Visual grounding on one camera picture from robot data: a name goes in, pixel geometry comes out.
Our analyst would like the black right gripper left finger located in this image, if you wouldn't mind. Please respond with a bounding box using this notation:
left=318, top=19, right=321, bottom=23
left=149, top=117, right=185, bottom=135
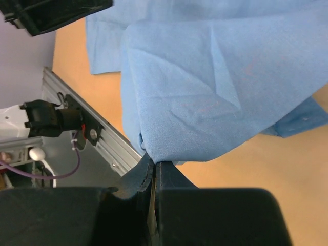
left=1, top=155, right=154, bottom=245

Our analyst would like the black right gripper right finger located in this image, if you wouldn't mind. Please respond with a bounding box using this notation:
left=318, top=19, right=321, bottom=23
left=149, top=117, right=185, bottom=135
left=156, top=162, right=292, bottom=245

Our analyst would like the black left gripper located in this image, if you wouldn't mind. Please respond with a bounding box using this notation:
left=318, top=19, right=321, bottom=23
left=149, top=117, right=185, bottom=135
left=1, top=0, right=114, bottom=36

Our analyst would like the light blue long sleeve shirt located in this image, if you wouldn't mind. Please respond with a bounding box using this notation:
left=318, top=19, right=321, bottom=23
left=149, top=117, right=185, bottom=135
left=86, top=1, right=327, bottom=162

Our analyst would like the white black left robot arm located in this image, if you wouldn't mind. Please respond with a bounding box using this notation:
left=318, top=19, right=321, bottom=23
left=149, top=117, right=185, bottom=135
left=1, top=1, right=114, bottom=138

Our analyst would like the aluminium table frame rail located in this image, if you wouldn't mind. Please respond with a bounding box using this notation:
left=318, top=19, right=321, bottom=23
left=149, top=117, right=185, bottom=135
left=1, top=68, right=147, bottom=189

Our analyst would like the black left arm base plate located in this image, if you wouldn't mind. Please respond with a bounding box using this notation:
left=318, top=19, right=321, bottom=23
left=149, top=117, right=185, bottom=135
left=59, top=94, right=103, bottom=150

